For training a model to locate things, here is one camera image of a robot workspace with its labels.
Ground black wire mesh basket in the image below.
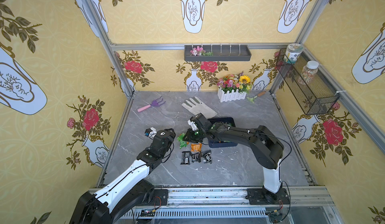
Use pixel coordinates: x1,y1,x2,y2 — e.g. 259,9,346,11
276,49,339,115

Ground green garden trowel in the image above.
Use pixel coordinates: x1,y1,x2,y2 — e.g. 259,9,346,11
246,91,266,104

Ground white lid labelled jar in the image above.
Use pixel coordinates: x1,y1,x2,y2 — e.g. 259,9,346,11
283,43,304,64

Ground white fence flower pot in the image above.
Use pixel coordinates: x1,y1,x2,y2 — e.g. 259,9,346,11
217,74,252,103

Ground small circuit board right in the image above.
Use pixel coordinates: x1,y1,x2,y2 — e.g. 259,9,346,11
265,212,283,224

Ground checkered black cookie packet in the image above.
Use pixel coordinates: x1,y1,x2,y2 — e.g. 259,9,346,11
201,150,212,164

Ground grey wall shelf tray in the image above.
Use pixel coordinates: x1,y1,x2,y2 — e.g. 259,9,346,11
184,43,252,62

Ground white fabric garden glove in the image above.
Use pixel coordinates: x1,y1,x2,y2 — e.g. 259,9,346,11
181,97,217,119

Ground small circuit board left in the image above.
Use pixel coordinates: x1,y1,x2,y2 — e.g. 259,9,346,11
140,209,156,218

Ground pink artificial flowers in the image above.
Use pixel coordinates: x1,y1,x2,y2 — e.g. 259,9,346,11
190,46,213,56

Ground dark blue storage box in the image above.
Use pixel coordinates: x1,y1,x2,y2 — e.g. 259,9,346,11
208,117,238,149

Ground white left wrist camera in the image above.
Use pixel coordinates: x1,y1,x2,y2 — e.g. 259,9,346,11
145,127,157,140

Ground orange cookie packet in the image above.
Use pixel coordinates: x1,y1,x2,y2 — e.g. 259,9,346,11
191,143,202,152

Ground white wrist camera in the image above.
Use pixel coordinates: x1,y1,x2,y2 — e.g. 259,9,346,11
145,127,157,140
188,120,199,131

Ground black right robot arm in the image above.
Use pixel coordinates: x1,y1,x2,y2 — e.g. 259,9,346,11
183,113,291,205

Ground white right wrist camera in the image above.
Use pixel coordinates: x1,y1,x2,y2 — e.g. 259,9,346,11
188,120,199,131

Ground pink purple garden rake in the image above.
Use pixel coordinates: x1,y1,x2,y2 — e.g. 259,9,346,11
137,97,165,113

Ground small circuit board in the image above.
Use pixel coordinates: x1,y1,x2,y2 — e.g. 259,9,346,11
140,209,156,218
265,212,283,224

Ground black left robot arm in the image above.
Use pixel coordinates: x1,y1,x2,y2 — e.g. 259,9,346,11
69,128,176,224

